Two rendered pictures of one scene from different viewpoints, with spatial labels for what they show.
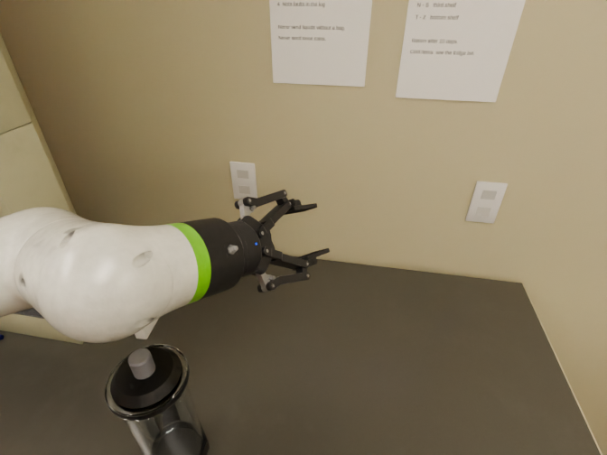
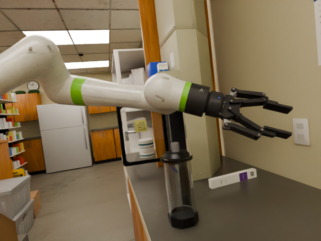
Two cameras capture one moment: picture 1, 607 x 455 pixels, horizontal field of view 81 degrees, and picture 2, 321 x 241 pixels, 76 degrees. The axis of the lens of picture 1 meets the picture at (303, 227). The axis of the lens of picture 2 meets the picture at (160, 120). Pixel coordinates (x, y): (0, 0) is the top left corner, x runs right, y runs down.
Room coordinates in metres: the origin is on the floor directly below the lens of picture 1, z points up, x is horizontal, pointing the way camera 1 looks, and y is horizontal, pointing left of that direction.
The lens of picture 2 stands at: (-0.03, -0.39, 1.32)
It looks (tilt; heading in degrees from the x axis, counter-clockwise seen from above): 3 degrees down; 65
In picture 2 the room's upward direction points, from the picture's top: 7 degrees counter-clockwise
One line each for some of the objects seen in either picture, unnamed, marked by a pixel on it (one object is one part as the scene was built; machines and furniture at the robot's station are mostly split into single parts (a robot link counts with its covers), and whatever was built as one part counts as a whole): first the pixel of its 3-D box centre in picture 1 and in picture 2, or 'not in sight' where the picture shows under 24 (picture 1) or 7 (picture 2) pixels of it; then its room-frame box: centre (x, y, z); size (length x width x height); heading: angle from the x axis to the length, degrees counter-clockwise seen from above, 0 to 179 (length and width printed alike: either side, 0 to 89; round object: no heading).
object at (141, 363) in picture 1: (144, 371); (176, 152); (0.29, 0.21, 1.18); 0.09 x 0.09 x 0.07
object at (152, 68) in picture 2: not in sight; (156, 71); (0.50, 0.74, 1.56); 0.10 x 0.10 x 0.09; 79
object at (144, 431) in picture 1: (163, 417); (179, 186); (0.29, 0.21, 1.06); 0.11 x 0.11 x 0.21
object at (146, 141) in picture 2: not in sight; (143, 132); (0.41, 0.85, 1.19); 0.30 x 0.01 x 0.40; 162
